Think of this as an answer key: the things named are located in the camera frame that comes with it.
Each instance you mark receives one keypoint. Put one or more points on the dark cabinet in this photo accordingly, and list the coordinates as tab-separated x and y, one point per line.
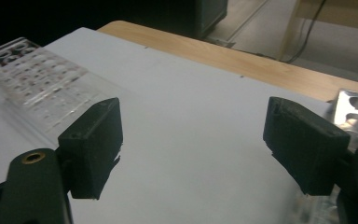
211	12

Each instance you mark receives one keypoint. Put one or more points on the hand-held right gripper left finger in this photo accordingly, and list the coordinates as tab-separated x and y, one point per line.
90	149

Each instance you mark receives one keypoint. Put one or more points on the light wooden furniture frame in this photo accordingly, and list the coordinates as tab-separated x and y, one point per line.
290	31

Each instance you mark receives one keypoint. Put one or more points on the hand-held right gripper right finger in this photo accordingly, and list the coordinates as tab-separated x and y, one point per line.
307	146

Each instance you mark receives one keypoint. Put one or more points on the metal tube rack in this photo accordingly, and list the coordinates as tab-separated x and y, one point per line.
343	105

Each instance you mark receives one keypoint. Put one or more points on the white table mat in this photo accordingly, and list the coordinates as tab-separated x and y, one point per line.
199	124

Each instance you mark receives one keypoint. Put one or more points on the clear acrylic tube rack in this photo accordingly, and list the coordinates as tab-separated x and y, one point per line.
43	81

